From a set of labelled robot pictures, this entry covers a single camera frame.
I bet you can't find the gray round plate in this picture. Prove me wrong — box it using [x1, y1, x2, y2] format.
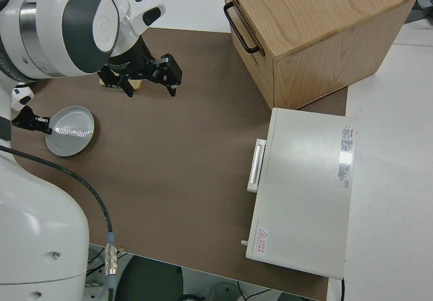
[45, 106, 96, 158]

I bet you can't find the wooden mug tree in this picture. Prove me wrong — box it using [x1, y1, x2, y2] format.
[97, 74, 143, 91]

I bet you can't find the black metal drawer handle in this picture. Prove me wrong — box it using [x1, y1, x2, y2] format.
[223, 2, 260, 54]

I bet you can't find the wooden drawer cabinet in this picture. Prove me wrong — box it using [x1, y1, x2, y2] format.
[219, 0, 419, 111]

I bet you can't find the dark round pedestal base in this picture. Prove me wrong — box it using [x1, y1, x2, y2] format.
[114, 256, 184, 301]

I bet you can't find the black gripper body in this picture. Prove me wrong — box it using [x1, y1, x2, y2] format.
[107, 37, 163, 82]
[11, 106, 41, 130]

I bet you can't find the cream toaster oven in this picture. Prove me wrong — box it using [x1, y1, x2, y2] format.
[245, 107, 359, 281]

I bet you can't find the thick black cable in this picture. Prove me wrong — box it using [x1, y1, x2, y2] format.
[0, 146, 119, 301]

